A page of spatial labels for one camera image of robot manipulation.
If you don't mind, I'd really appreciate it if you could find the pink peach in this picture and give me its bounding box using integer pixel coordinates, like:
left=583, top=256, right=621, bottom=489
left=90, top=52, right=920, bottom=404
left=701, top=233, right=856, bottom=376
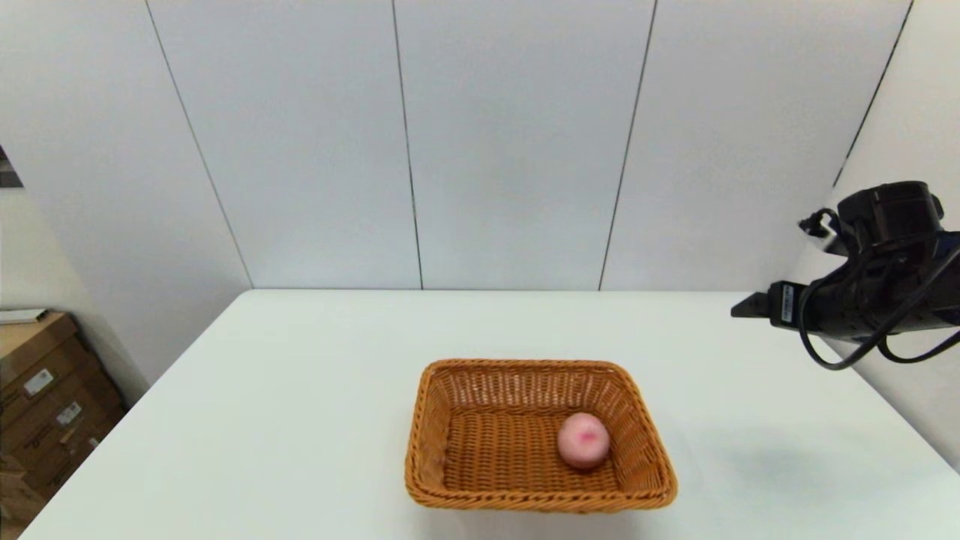
left=557, top=412, right=611, bottom=471

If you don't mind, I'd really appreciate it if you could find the brown wicker rectangular basket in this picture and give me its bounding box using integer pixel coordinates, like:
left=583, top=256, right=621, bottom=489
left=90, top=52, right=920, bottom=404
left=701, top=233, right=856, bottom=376
left=405, top=358, right=679, bottom=514

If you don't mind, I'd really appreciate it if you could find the cardboard box with white labels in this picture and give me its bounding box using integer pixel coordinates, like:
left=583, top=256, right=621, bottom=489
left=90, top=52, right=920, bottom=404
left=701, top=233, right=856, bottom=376
left=0, top=341, right=126, bottom=502

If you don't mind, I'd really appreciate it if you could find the low brown cardboard box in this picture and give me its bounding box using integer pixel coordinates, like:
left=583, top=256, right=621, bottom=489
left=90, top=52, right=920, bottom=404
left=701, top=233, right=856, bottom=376
left=0, top=454, right=47, bottom=540

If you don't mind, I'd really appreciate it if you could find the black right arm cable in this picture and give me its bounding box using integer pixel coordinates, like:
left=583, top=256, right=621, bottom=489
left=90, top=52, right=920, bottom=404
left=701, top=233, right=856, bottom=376
left=797, top=244, right=960, bottom=371

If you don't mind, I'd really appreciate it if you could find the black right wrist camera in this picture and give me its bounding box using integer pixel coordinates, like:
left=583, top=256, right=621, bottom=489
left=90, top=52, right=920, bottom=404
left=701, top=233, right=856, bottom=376
left=799, top=181, right=945, bottom=256

